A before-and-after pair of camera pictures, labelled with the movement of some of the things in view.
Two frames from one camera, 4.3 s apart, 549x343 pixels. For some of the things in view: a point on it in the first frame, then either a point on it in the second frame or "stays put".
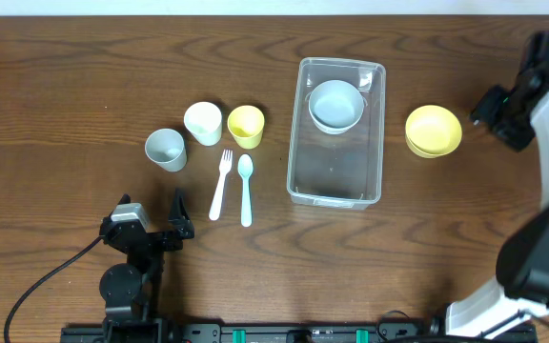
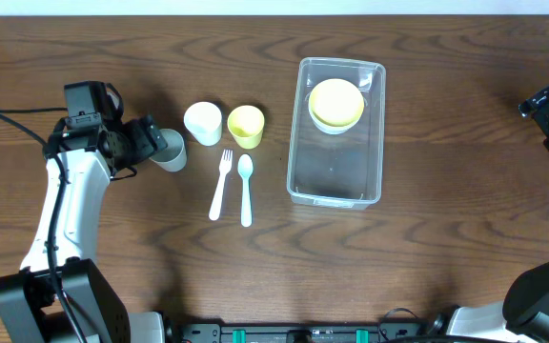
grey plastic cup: (167, 149) stays put
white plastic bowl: (332, 130) stays put
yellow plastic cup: (246, 124) stays put
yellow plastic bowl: (433, 131) → (335, 103)
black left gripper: (179, 225) → (147, 145)
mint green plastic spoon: (246, 166) stays put
